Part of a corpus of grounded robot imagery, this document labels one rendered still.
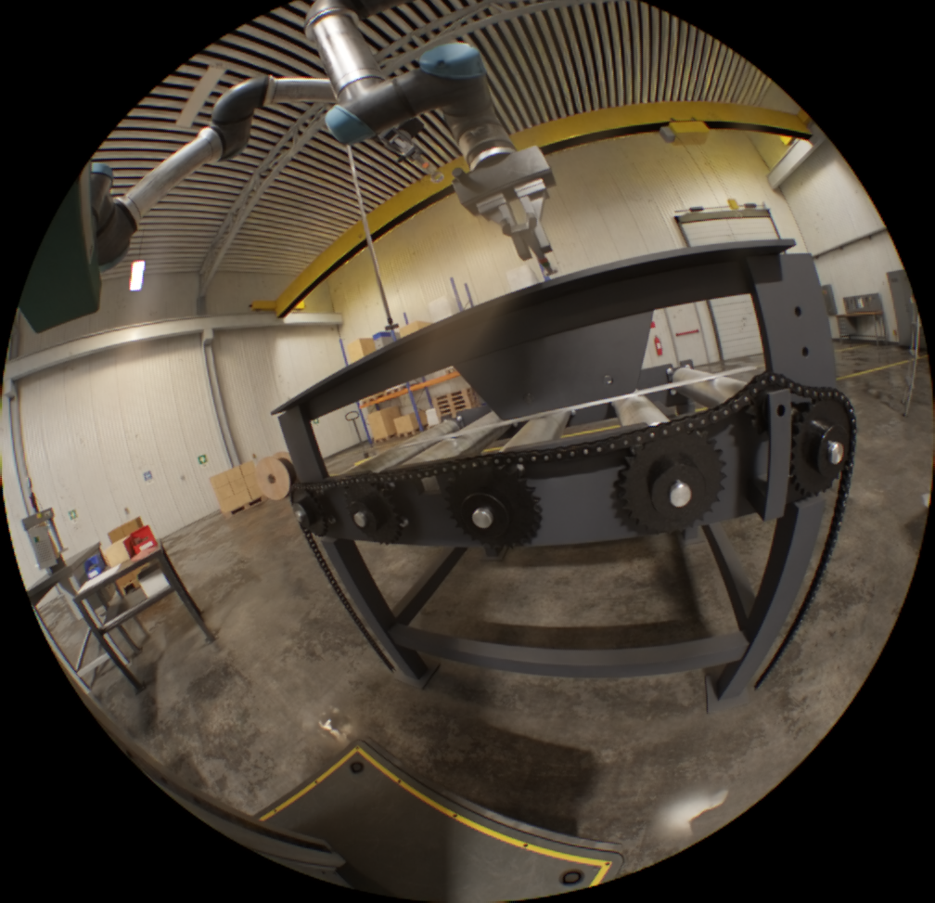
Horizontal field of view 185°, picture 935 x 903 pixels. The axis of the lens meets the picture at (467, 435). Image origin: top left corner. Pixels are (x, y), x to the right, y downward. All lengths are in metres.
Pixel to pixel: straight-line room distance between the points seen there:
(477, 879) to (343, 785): 0.39
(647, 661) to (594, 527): 0.45
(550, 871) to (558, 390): 0.90
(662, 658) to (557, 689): 0.48
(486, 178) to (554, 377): 0.31
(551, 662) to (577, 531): 0.44
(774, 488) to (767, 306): 0.27
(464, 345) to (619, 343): 0.26
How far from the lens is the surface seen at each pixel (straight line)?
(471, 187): 0.44
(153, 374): 10.87
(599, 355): 0.45
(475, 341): 0.50
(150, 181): 0.87
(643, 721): 1.13
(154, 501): 10.21
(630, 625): 1.34
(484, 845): 0.76
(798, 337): 0.57
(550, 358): 0.46
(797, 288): 0.59
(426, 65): 0.45
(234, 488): 7.69
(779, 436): 0.47
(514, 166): 0.43
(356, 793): 0.89
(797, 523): 0.65
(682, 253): 0.43
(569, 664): 0.85
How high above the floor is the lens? 1.06
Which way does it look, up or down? 9 degrees down
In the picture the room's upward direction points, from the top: 17 degrees counter-clockwise
